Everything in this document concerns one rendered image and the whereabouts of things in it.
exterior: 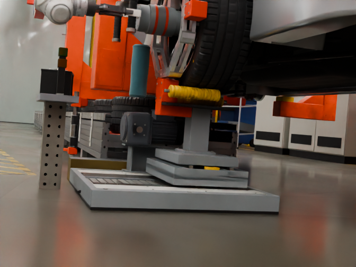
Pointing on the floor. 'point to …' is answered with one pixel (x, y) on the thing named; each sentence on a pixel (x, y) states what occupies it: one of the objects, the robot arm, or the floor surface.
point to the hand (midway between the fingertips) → (132, 13)
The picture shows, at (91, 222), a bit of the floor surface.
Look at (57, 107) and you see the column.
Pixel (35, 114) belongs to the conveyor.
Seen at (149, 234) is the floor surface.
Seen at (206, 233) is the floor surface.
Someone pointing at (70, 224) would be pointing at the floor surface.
